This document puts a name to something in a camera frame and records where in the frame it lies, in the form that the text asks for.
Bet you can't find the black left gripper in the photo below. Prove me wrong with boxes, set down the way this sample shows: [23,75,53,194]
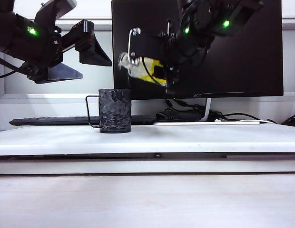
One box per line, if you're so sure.
[25,20,112,85]

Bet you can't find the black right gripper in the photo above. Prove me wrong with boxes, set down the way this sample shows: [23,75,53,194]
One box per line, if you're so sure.
[128,21,211,95]

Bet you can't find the clear bottle yellow label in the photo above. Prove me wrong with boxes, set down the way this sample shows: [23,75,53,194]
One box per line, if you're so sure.
[118,51,167,86]

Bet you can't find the black computer keyboard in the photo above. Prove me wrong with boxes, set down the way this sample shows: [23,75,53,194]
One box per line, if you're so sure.
[9,114,157,127]

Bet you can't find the white raised board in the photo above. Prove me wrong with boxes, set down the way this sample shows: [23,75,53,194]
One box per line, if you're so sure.
[0,124,295,175]

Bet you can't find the black computer monitor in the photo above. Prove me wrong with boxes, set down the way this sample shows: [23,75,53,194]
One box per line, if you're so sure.
[111,0,284,99]

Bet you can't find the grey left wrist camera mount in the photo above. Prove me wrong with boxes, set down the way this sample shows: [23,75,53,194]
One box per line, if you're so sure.
[34,0,77,27]

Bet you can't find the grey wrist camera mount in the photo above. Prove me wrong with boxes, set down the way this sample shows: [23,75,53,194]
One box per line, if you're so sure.
[233,0,265,24]
[34,0,77,27]

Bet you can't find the dark textured cup wire handle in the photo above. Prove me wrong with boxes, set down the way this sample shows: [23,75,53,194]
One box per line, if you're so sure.
[85,88,132,134]

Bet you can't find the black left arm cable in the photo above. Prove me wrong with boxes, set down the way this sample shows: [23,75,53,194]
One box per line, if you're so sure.
[0,55,26,79]

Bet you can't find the long black desk cable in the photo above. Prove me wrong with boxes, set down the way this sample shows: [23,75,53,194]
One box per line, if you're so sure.
[210,111,278,124]

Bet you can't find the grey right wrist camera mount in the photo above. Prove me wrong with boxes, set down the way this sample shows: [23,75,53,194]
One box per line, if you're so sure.
[233,0,265,24]

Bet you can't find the black cable bundle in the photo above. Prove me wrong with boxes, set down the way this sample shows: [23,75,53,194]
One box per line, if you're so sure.
[280,112,295,127]

